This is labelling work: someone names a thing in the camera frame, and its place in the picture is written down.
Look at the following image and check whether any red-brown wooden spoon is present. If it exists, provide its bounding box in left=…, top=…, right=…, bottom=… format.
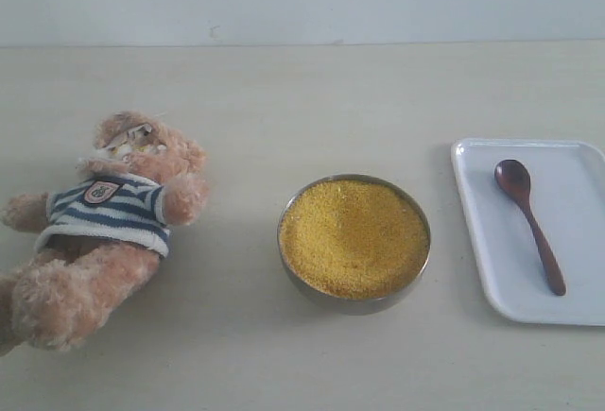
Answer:
left=493, top=159, right=567, bottom=297

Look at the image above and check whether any yellow millet grain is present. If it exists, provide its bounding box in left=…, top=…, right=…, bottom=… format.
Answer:
left=280, top=180, right=430, bottom=299

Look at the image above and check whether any stainless steel bowl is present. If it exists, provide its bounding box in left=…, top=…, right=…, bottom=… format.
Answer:
left=277, top=173, right=432, bottom=317

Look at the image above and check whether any white rectangular tray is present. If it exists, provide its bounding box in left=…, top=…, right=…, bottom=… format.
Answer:
left=451, top=138, right=604, bottom=326

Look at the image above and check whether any tan teddy bear striped sweater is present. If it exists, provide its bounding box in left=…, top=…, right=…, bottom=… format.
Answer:
left=1, top=111, right=207, bottom=352

